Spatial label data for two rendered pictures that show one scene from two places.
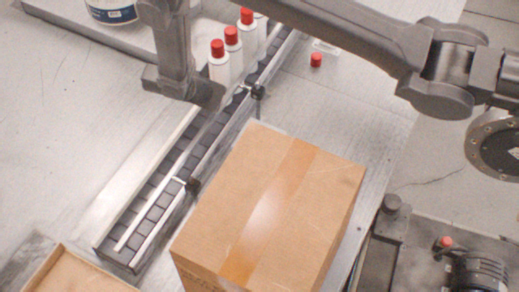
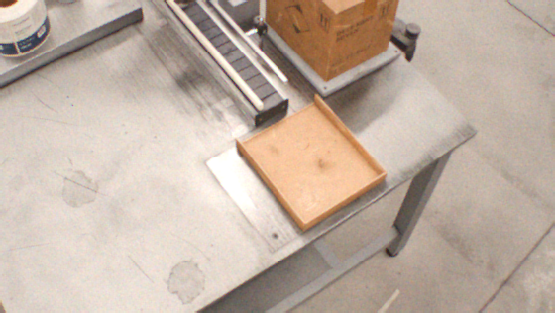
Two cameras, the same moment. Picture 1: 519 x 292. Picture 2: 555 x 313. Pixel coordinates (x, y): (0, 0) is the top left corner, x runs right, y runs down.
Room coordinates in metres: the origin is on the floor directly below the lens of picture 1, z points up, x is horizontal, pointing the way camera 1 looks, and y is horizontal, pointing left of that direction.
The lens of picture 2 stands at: (-0.01, 1.22, 2.15)
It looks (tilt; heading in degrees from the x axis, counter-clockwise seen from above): 57 degrees down; 293
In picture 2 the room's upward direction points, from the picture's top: 5 degrees clockwise
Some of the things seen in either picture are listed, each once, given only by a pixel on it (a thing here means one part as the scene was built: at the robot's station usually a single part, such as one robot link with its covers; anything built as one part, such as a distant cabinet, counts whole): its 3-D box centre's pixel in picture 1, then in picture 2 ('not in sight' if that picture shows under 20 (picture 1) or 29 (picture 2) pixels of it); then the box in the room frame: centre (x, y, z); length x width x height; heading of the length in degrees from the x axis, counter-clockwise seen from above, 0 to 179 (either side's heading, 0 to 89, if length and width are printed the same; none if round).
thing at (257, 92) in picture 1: (250, 100); not in sight; (0.82, 0.03, 0.91); 0.07 x 0.03 x 0.16; 62
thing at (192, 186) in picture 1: (186, 193); (254, 42); (0.55, 0.17, 0.91); 0.07 x 0.03 x 0.16; 62
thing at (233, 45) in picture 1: (232, 60); not in sight; (0.89, 0.07, 0.98); 0.05 x 0.05 x 0.20
